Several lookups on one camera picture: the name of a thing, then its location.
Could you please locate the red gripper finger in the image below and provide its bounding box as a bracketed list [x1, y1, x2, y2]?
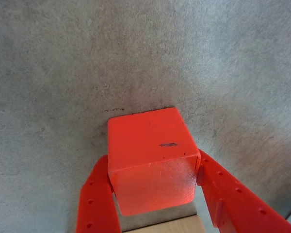
[195, 149, 291, 233]
[75, 155, 123, 233]

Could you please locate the red cube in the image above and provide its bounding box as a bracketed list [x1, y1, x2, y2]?
[107, 107, 201, 216]

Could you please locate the wooden shape sorter box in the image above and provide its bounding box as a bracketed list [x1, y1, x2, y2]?
[121, 215, 208, 233]

